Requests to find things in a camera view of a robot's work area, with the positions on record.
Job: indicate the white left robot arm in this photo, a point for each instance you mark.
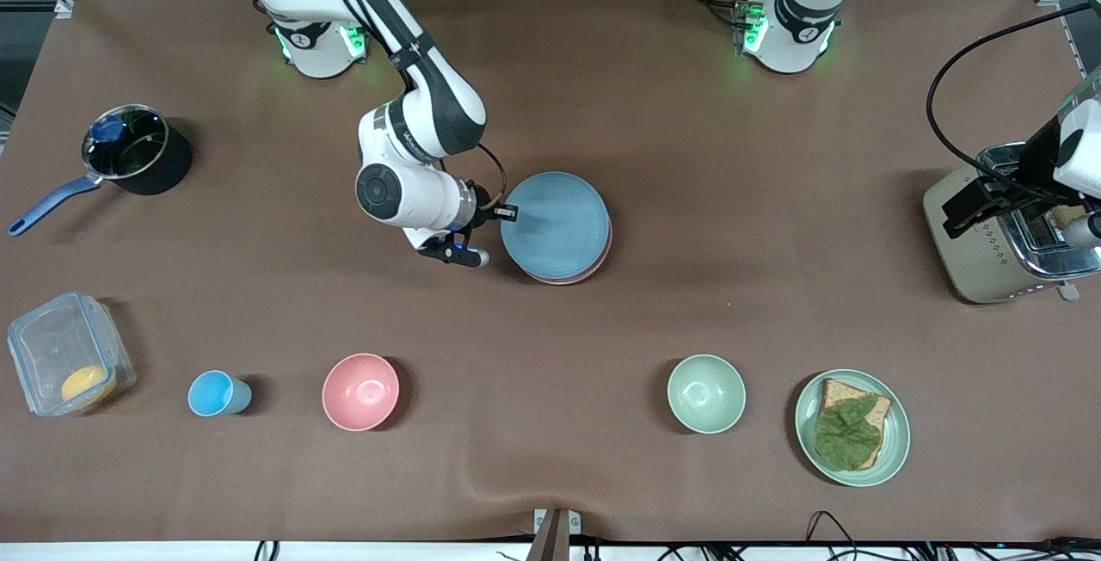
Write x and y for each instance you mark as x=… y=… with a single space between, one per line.
x=796 y=36

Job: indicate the clear plastic food container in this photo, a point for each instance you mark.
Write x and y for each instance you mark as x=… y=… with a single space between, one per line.
x=47 y=346

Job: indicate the brown table cover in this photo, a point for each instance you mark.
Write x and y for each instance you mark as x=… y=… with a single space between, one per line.
x=688 y=157

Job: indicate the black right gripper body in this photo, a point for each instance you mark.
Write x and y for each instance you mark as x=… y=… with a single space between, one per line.
x=484 y=209

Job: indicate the glass lid blue knob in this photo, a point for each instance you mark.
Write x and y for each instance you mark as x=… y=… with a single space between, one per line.
x=133 y=144

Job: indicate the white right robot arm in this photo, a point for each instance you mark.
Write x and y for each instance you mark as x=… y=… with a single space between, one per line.
x=430 y=114

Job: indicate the pink bowl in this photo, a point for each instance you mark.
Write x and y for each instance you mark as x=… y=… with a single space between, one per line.
x=361 y=392

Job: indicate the beige metal toaster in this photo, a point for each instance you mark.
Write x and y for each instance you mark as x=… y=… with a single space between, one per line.
x=968 y=260

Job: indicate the metal table bracket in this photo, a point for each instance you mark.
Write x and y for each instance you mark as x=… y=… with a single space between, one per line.
x=556 y=535

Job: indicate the blue cup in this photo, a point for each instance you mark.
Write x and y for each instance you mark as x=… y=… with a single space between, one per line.
x=215 y=393

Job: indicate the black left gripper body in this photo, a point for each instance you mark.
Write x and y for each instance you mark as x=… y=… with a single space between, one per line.
x=1035 y=158

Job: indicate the blue plate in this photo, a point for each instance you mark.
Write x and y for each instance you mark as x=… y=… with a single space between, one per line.
x=559 y=225

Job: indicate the green plate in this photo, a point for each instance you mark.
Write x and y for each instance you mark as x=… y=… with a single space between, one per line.
x=894 y=440

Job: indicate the green lettuce leaf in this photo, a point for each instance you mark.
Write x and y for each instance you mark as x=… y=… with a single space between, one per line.
x=847 y=436

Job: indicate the toast slice in toaster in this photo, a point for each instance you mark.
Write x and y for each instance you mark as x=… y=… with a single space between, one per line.
x=1067 y=217

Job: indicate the brown bread slice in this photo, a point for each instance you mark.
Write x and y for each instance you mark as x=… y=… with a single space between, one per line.
x=839 y=391

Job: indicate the yellow round food piece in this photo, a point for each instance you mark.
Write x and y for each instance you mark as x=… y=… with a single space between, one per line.
x=86 y=385

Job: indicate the pink plate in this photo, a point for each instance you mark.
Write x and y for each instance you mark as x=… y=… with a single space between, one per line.
x=578 y=280

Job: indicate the green bowl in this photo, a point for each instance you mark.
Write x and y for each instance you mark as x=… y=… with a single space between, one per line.
x=706 y=394

